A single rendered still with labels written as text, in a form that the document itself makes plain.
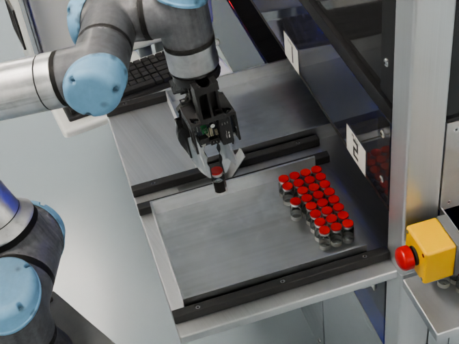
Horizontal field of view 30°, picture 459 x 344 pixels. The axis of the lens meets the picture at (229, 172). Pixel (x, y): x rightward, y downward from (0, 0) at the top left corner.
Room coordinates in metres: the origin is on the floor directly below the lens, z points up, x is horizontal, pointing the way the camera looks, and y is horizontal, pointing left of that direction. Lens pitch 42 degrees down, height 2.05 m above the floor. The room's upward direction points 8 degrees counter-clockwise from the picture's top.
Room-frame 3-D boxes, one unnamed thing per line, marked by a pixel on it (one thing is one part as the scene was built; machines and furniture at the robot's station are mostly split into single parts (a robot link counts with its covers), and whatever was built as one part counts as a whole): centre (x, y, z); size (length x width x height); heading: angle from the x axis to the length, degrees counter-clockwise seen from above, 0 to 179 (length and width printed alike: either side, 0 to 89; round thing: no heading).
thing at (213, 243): (1.12, -0.03, 0.90); 0.34 x 0.26 x 0.04; 102
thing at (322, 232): (1.14, -0.14, 0.90); 0.18 x 0.02 x 0.05; 11
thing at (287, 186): (1.19, -0.11, 0.90); 0.02 x 0.02 x 0.05
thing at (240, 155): (1.28, 0.04, 0.91); 0.14 x 0.03 x 0.06; 103
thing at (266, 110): (1.48, -0.08, 0.90); 0.34 x 0.26 x 0.04; 102
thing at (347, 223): (1.15, -0.18, 0.90); 0.18 x 0.02 x 0.05; 12
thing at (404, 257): (0.91, -0.27, 0.99); 0.04 x 0.04 x 0.04; 12
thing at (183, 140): (1.04, 0.05, 1.21); 0.05 x 0.02 x 0.09; 104
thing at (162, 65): (1.77, 0.20, 0.82); 0.40 x 0.14 x 0.02; 109
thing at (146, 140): (1.29, -0.04, 0.87); 0.70 x 0.48 x 0.02; 12
